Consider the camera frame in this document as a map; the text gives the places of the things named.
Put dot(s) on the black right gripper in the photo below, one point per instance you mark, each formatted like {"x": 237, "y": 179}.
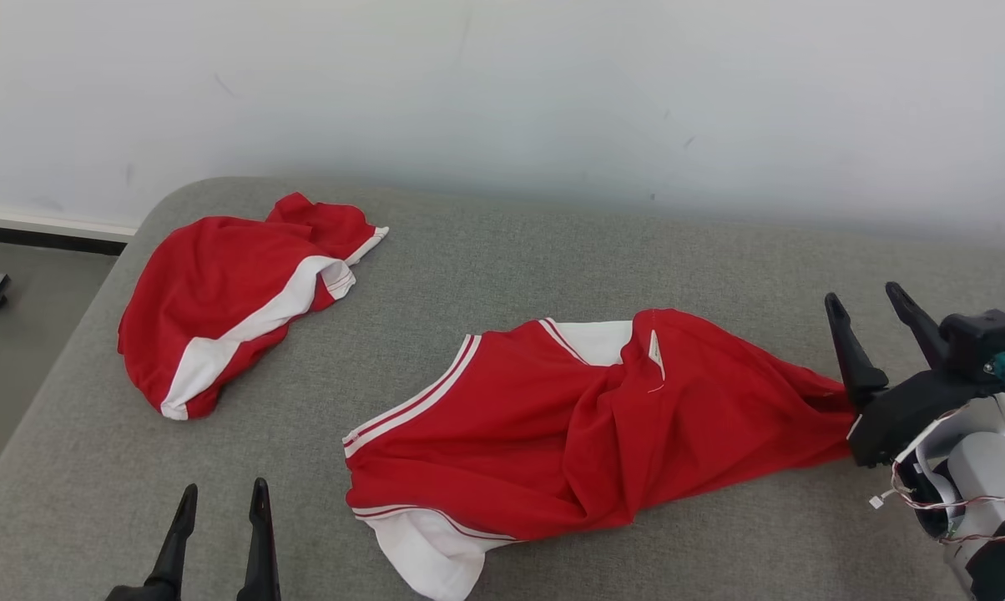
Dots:
{"x": 903, "y": 417}

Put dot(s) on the red shorts with white stripes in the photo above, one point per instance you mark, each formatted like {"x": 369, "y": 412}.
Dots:
{"x": 202, "y": 292}

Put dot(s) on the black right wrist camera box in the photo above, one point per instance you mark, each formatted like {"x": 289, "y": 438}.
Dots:
{"x": 974, "y": 338}

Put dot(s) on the grey fabric sofa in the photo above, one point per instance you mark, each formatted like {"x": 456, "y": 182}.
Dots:
{"x": 553, "y": 259}

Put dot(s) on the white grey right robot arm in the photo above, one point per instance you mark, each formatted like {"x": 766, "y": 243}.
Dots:
{"x": 987, "y": 467}

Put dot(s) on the red shirt with white sleeves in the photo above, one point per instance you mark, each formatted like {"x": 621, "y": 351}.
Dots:
{"x": 511, "y": 434}

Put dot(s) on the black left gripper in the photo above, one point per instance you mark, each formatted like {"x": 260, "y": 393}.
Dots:
{"x": 135, "y": 594}

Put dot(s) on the white wall baseboard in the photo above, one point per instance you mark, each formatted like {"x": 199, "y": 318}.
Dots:
{"x": 43, "y": 224}

